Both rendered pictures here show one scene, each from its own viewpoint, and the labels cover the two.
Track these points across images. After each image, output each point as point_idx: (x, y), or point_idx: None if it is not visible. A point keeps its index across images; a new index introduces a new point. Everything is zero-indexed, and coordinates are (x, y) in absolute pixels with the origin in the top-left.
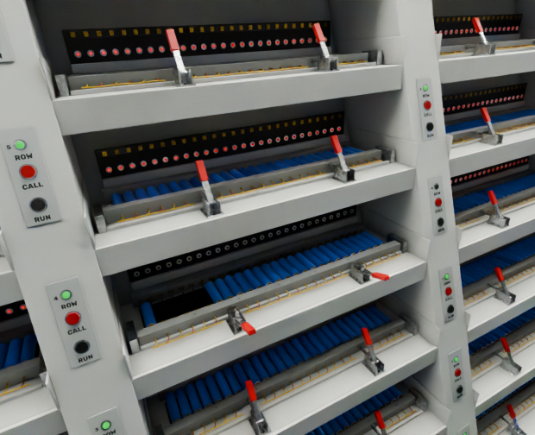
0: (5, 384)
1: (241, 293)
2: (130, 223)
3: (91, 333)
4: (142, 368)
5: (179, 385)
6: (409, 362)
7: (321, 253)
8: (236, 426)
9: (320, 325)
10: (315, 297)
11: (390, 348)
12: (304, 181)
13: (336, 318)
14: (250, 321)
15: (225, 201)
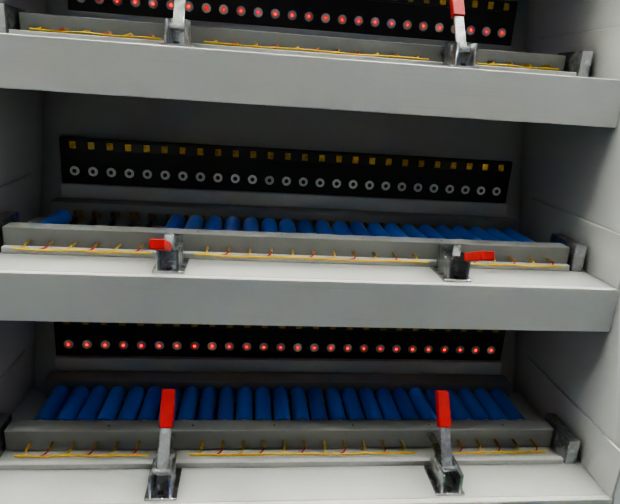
0: None
1: None
2: (45, 34)
3: None
4: None
5: (84, 382)
6: (529, 499)
7: (399, 229)
8: (126, 471)
9: (376, 385)
10: (340, 273)
11: (500, 465)
12: (376, 57)
13: (414, 386)
14: (196, 268)
15: (215, 48)
